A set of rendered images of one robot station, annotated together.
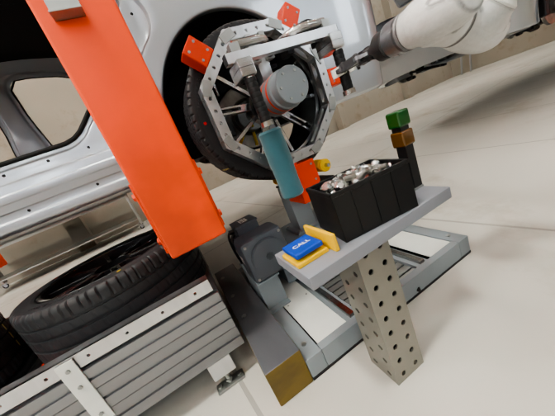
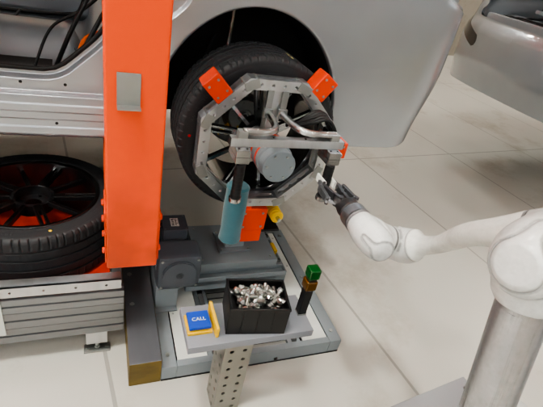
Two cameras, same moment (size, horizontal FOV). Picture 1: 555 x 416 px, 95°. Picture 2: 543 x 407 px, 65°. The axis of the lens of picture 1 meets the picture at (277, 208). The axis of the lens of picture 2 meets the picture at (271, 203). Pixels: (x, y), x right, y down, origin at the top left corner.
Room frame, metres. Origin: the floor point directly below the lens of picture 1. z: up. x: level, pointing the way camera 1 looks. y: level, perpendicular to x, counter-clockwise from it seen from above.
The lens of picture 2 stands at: (-0.43, -0.05, 1.55)
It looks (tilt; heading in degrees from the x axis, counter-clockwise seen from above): 32 degrees down; 353
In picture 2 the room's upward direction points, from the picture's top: 13 degrees clockwise
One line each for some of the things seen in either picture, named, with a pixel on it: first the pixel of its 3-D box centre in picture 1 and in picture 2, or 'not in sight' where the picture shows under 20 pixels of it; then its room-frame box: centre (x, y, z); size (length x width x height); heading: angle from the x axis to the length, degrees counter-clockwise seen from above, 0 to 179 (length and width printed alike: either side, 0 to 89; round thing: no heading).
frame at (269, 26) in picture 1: (273, 98); (264, 145); (1.11, -0.15, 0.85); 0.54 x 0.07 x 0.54; 109
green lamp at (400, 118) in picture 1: (397, 119); (313, 272); (0.64, -0.37, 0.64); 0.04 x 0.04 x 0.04; 19
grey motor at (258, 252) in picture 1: (258, 254); (171, 254); (1.07, 0.16, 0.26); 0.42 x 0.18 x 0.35; 19
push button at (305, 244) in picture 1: (302, 248); (198, 320); (0.52, -0.02, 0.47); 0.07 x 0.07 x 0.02; 19
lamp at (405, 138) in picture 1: (402, 138); (309, 283); (0.64, -0.37, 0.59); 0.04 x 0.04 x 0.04; 19
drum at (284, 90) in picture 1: (280, 93); (270, 153); (1.04, -0.18, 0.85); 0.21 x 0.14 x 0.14; 19
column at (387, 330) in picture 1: (377, 304); (229, 364); (0.57, -0.15, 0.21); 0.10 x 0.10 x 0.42; 19
